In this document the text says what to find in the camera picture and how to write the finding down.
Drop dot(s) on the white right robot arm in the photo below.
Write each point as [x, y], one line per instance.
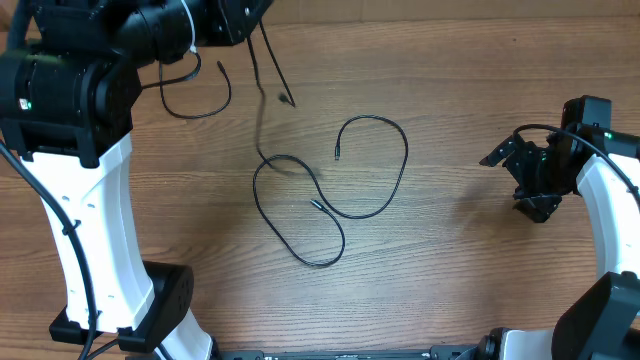
[583, 156]

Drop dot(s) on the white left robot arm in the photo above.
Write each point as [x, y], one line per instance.
[69, 80]

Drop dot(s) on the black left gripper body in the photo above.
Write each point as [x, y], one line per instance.
[215, 23]

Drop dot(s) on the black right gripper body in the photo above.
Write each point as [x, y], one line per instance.
[538, 174]

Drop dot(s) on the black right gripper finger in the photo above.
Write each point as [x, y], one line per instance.
[500, 153]
[538, 208]

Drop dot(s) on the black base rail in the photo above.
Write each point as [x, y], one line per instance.
[345, 354]

